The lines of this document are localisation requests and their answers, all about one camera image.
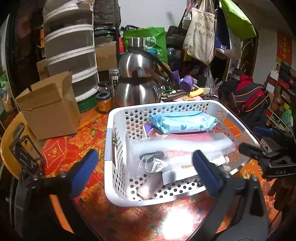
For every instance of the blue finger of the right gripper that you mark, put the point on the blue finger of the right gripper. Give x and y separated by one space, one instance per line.
256 153
263 132

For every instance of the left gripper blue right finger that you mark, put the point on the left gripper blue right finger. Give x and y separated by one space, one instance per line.
213 178

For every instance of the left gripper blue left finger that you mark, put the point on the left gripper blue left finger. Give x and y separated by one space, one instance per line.
80 173

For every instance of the clear zip bag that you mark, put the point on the clear zip bag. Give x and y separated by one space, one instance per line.
155 159

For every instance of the light blue wipes pack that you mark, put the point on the light blue wipes pack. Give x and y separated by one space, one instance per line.
183 122

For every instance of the purple tissue pack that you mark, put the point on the purple tissue pack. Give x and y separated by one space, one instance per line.
151 131

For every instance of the white plush toy blue clothes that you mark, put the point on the white plush toy blue clothes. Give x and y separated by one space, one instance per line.
226 165

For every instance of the red black jacket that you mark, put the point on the red black jacket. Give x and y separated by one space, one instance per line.
247 99

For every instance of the white shelf with items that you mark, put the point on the white shelf with items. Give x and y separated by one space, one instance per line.
280 85

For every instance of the white perforated plastic basket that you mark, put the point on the white perforated plastic basket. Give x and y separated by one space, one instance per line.
127 123

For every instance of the brown cardboard box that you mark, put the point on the brown cardboard box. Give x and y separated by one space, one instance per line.
50 107

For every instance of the orange jam jar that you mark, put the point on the orange jam jar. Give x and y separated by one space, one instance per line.
104 102

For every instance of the yellow banana-shaped object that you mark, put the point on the yellow banana-shaped object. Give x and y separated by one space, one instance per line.
197 92

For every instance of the wooden chair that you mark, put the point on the wooden chair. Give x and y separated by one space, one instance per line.
7 139

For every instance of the purple plastic cup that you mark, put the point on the purple plastic cup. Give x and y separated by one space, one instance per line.
185 84

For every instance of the navy white tote bag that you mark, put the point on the navy white tote bag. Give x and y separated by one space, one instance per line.
226 42

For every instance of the stainless steel kettle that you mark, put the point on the stainless steel kettle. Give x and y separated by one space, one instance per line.
142 74

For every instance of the beige canvas tote bag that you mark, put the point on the beige canvas tote bag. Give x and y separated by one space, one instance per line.
200 38

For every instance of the lime green bag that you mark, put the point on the lime green bag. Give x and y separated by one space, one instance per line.
237 21

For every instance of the grey stacked drawer unit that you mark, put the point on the grey stacked drawer unit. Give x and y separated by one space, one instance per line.
69 44

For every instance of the green shopping bag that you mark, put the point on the green shopping bag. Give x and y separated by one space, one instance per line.
153 38

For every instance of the black bag on shelf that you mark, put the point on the black bag on shelf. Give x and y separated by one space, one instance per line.
106 12

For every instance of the red wall scroll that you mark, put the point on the red wall scroll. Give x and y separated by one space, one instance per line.
284 48

